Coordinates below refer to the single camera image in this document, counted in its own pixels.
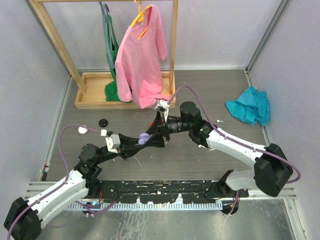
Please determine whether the grey-blue hanger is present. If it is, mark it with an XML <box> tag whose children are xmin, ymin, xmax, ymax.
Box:
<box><xmin>98</xmin><ymin>0</ymin><xmax>115</xmax><ymax>70</ymax></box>

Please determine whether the white slotted cable duct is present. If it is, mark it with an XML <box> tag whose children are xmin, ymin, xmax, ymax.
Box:
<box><xmin>65</xmin><ymin>197</ymin><xmax>223</xmax><ymax>212</ymax></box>

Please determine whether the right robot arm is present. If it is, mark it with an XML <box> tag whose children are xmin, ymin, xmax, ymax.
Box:
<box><xmin>138</xmin><ymin>100</ymin><xmax>293</xmax><ymax>197</ymax></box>

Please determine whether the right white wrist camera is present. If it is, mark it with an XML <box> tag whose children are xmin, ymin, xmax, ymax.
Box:
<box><xmin>154</xmin><ymin>99</ymin><xmax>170</xmax><ymax>123</ymax></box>

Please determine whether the wooden clothes rack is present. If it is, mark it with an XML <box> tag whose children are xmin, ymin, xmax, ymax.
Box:
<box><xmin>28</xmin><ymin>0</ymin><xmax>179</xmax><ymax>110</ymax></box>

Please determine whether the black earbud charging case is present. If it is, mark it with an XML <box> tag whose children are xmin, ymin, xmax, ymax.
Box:
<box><xmin>98</xmin><ymin>118</ymin><xmax>109</xmax><ymax>128</ymax></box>

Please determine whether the teal cloth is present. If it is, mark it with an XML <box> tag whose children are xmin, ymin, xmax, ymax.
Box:
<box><xmin>225</xmin><ymin>86</ymin><xmax>270</xmax><ymax>127</ymax></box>

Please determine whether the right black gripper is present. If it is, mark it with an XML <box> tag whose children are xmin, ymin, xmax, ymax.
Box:
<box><xmin>144</xmin><ymin>110</ymin><xmax>192</xmax><ymax>148</ymax></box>

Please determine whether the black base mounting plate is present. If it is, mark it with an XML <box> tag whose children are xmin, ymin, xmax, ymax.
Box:
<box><xmin>95</xmin><ymin>180</ymin><xmax>236</xmax><ymax>204</ymax></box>

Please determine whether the yellow hanger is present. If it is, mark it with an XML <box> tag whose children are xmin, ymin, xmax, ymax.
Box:
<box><xmin>130</xmin><ymin>0</ymin><xmax>152</xmax><ymax>39</ymax></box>

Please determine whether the purple earbud charging case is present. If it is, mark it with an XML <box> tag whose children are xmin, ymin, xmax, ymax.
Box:
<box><xmin>138</xmin><ymin>132</ymin><xmax>151</xmax><ymax>145</ymax></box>

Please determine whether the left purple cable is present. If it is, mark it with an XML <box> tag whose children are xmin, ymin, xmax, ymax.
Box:
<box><xmin>6</xmin><ymin>124</ymin><xmax>103</xmax><ymax>240</ymax></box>

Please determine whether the pink t-shirt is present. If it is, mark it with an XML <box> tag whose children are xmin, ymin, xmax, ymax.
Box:
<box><xmin>115</xmin><ymin>4</ymin><xmax>170</xmax><ymax>109</ymax></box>

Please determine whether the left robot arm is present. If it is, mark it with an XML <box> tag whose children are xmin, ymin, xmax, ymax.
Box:
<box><xmin>3</xmin><ymin>133</ymin><xmax>152</xmax><ymax>240</ymax></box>

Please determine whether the green garment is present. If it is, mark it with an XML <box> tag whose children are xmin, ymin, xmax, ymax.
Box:
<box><xmin>104</xmin><ymin>16</ymin><xmax>121</xmax><ymax>102</ymax></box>

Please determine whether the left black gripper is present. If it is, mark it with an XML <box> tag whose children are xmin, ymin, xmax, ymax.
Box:
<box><xmin>94</xmin><ymin>133</ymin><xmax>145</xmax><ymax>165</ymax></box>

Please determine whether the white earbud charging case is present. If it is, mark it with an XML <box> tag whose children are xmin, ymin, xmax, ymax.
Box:
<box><xmin>78</xmin><ymin>125</ymin><xmax>88</xmax><ymax>135</ymax></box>

